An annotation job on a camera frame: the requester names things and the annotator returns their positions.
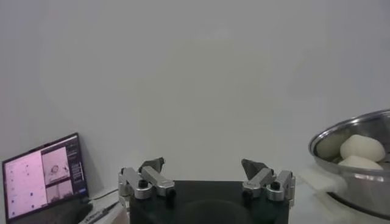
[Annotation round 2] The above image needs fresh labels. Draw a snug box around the white steamed baozi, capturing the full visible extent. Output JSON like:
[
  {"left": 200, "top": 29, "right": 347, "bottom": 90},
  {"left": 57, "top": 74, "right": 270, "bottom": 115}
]
[
  {"left": 337, "top": 155, "right": 384, "bottom": 170},
  {"left": 339, "top": 134, "right": 386, "bottom": 163}
]

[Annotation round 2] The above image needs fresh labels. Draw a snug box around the stainless steel steamer basket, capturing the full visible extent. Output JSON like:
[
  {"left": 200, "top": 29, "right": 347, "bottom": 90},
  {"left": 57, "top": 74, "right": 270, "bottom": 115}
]
[{"left": 308, "top": 109, "right": 390, "bottom": 220}]

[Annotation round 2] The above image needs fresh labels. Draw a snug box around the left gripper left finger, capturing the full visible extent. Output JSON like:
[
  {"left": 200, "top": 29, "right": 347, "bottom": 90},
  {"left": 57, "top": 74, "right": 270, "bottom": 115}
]
[{"left": 118, "top": 156, "right": 177, "bottom": 201}]

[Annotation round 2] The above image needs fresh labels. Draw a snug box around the black laptop with mouse beside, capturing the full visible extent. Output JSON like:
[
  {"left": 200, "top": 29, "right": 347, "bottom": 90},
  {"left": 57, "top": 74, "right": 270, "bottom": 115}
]
[{"left": 1, "top": 133, "right": 90, "bottom": 222}]

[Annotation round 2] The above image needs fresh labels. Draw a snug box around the grey usb hub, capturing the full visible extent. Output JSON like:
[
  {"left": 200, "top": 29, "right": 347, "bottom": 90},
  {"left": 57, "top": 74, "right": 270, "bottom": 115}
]
[{"left": 79, "top": 202, "right": 123, "bottom": 224}]

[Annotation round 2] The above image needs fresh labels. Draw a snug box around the black usb hub cable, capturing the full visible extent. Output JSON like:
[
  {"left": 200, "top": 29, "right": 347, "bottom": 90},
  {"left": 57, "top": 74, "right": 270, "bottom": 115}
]
[{"left": 88, "top": 187, "right": 119, "bottom": 201}]

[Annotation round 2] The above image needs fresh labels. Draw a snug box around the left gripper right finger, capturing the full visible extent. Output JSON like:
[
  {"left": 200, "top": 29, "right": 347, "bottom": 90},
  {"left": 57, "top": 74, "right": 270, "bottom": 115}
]
[{"left": 240, "top": 158, "right": 297, "bottom": 203}]

